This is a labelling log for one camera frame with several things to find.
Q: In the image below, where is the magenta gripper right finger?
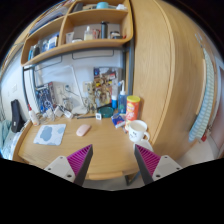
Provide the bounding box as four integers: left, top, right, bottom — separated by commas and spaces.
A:
134, 144, 161, 185

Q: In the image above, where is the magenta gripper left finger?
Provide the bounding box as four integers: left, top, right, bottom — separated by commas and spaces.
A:
67, 145, 93, 186

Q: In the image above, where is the pink computer mouse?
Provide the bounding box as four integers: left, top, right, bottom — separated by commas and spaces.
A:
76, 124, 91, 137

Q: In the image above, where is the white mug with print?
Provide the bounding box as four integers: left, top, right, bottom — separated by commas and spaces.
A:
129, 120, 150, 142

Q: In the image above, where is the small white clock cube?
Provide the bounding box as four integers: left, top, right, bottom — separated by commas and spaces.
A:
95, 113, 102, 120

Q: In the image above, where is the blue snack packet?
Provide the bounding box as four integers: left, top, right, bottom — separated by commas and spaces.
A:
111, 113, 126, 128

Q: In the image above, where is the dark green round dish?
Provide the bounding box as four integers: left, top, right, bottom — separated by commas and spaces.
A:
98, 106, 114, 118

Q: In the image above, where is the yellow red chip canister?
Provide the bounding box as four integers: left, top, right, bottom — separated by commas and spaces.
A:
126, 95, 140, 121

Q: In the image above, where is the small white lotion bottle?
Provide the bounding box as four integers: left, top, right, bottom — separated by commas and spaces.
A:
29, 106, 40, 126

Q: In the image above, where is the white slatted rack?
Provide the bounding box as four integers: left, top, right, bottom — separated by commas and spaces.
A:
188, 49, 215, 142

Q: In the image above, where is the blue bottle with white nozzle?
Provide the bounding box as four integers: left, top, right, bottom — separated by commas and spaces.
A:
118, 80, 127, 114

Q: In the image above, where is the black bag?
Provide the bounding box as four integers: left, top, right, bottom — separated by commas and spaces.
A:
11, 99, 24, 133

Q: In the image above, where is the blue packaged box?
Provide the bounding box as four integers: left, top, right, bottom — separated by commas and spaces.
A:
35, 82, 56, 114

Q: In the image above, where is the white desk lamp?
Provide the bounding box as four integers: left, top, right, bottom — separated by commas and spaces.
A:
35, 65, 87, 114

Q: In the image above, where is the colourful poster board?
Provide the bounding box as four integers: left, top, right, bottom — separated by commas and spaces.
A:
93, 67, 119, 107

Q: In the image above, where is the clear bottle on shelf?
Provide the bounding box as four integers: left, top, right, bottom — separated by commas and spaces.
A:
84, 27, 94, 40

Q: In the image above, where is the wooden wardrobe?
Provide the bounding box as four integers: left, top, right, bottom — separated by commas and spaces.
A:
130, 0, 217, 159

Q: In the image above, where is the black tumbler on shelf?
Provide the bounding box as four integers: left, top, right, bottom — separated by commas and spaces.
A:
101, 21, 109, 39

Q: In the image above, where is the light blue bowl on shelf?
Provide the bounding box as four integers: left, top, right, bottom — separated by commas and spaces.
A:
96, 2, 109, 9

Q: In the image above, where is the wooden wall shelf unit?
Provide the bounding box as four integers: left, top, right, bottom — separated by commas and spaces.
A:
21, 0, 133, 66

